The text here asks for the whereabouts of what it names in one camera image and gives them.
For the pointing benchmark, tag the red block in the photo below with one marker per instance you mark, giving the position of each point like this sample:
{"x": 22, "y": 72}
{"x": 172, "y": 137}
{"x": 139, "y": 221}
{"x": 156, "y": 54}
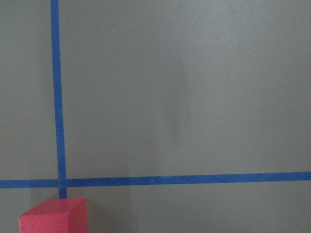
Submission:
{"x": 56, "y": 216}

